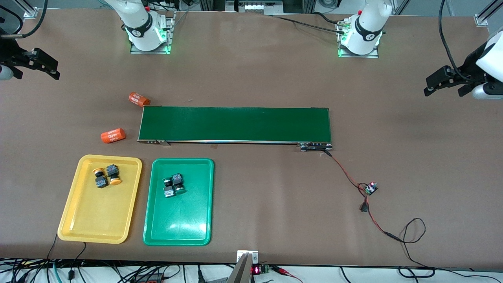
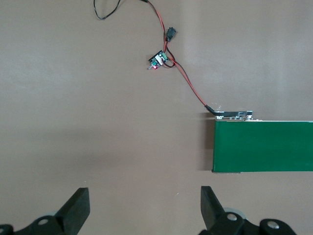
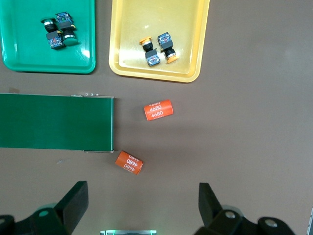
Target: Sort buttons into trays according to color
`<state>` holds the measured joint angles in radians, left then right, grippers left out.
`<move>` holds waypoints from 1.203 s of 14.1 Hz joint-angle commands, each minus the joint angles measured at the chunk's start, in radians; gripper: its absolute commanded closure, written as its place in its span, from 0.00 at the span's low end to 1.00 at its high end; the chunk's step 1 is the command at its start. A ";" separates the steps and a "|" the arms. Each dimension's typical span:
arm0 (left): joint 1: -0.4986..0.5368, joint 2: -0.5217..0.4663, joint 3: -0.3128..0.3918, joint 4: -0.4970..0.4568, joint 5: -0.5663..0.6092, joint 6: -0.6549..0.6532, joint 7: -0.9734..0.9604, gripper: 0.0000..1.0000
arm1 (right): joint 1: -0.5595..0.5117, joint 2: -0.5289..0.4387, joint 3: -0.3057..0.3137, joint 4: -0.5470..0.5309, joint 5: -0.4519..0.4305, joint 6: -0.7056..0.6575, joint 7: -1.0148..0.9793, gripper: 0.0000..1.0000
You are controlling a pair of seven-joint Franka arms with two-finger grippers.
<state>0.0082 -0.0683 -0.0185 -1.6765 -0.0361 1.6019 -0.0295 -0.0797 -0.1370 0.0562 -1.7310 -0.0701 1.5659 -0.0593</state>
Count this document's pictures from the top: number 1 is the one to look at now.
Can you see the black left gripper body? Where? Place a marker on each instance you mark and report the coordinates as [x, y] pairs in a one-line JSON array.
[[468, 66]]

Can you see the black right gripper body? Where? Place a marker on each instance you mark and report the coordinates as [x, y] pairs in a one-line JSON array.
[[8, 51]]

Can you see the orange 4680 cylinder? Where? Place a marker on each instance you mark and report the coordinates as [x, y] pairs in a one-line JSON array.
[[139, 99], [113, 135]]

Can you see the yellow mushroom push button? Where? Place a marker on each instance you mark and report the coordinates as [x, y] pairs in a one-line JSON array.
[[101, 182], [113, 169]]

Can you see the green mushroom push button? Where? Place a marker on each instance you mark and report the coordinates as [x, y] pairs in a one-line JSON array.
[[177, 179], [169, 192]]

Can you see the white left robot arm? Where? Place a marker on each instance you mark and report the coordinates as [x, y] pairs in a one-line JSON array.
[[367, 27]]

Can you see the aluminium corner profile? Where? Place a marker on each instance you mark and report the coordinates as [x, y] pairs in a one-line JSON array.
[[28, 11], [481, 19]]

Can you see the small controller circuit board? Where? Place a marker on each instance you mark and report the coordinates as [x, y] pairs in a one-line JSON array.
[[370, 188]]

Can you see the yellow plastic tray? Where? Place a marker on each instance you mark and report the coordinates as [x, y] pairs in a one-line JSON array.
[[100, 212]]

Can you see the green conveyor belt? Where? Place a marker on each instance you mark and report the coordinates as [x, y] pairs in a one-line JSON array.
[[235, 124]]

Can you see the green plastic tray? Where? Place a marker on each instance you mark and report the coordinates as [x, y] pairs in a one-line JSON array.
[[178, 220]]

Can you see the red clip lead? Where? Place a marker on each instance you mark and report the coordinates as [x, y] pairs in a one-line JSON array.
[[283, 270]]

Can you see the red LED display module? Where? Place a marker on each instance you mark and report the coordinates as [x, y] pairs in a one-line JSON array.
[[256, 270]]

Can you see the grey metal bar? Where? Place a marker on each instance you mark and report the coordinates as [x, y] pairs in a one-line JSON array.
[[239, 273]]

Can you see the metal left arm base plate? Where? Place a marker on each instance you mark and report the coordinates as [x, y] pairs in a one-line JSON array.
[[355, 56]]

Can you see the black inline switch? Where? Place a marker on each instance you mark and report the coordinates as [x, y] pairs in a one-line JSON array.
[[364, 207]]

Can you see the white device on frame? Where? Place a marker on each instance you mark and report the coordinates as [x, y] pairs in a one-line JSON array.
[[255, 6]]

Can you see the small aluminium bracket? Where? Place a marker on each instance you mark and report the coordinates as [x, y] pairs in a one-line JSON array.
[[253, 257]]

